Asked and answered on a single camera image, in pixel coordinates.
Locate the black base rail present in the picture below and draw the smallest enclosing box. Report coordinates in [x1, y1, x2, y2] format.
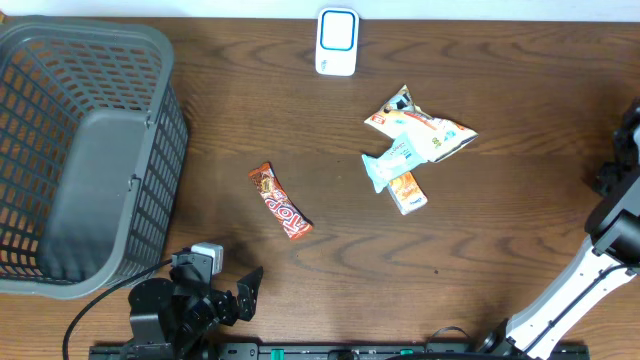
[88, 342, 591, 360]

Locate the orange chocolate bar wrapper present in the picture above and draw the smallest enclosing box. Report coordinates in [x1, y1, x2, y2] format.
[248, 162, 313, 240]

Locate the white barcode scanner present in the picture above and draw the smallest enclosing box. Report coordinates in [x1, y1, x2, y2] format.
[315, 7, 360, 77]

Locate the yellow white snack bag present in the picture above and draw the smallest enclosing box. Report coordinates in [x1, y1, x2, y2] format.
[364, 85, 478, 163]

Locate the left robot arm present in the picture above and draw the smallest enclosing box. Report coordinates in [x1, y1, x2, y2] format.
[121, 251, 264, 360]

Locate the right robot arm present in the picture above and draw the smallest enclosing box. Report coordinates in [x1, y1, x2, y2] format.
[477, 99, 639, 359]

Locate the left camera cable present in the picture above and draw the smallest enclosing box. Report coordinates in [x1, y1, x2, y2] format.
[61, 257, 176, 360]

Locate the light teal tissue pack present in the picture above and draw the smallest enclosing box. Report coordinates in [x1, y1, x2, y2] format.
[361, 132, 427, 193]

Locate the grey plastic shopping basket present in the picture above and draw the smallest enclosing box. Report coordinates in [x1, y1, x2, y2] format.
[1, 16, 188, 299]

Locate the small orange box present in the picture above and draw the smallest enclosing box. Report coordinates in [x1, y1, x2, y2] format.
[387, 172, 428, 215]

